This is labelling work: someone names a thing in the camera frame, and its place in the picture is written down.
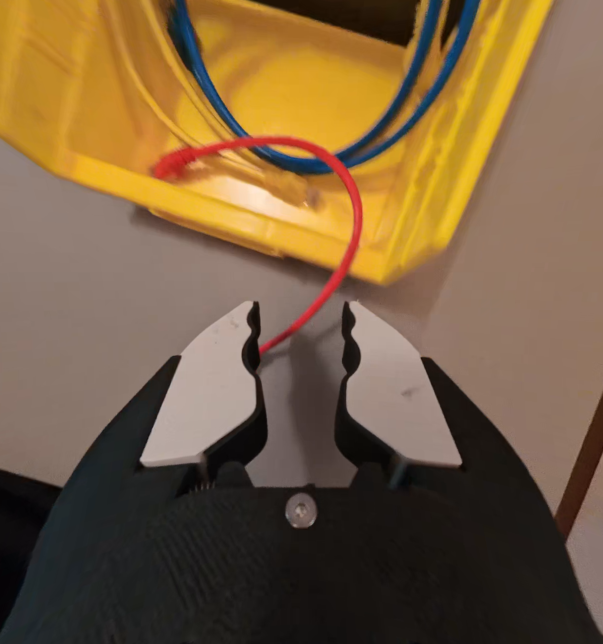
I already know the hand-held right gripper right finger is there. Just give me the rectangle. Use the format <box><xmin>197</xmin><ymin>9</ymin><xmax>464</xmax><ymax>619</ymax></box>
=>
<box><xmin>335</xmin><ymin>300</ymin><xmax>464</xmax><ymax>488</ymax></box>

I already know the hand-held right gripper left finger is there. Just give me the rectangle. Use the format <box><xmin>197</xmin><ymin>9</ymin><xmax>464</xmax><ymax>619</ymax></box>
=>
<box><xmin>139</xmin><ymin>301</ymin><xmax>269</xmax><ymax>476</ymax></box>

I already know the yellow network cable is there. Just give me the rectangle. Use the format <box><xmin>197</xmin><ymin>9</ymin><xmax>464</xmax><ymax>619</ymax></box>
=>
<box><xmin>171</xmin><ymin>101</ymin><xmax>318</xmax><ymax>208</ymax></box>

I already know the red network cable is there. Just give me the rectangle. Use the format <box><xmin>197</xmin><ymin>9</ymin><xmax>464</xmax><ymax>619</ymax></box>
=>
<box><xmin>153</xmin><ymin>136</ymin><xmax>363</xmax><ymax>355</ymax></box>

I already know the blue network cable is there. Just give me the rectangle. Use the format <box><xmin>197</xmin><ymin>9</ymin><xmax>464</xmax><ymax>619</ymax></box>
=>
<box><xmin>168</xmin><ymin>0</ymin><xmax>483</xmax><ymax>175</ymax></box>

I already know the yellow plastic bin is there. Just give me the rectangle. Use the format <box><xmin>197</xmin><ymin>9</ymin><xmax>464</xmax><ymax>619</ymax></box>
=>
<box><xmin>0</xmin><ymin>0</ymin><xmax>554</xmax><ymax>286</ymax></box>

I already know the grey desk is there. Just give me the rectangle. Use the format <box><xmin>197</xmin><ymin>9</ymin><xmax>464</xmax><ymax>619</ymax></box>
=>
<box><xmin>0</xmin><ymin>0</ymin><xmax>603</xmax><ymax>539</ymax></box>

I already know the person's black printed sweatshirt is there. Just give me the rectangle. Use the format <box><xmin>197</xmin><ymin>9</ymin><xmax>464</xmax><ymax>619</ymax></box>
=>
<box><xmin>0</xmin><ymin>462</ymin><xmax>65</xmax><ymax>644</ymax></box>

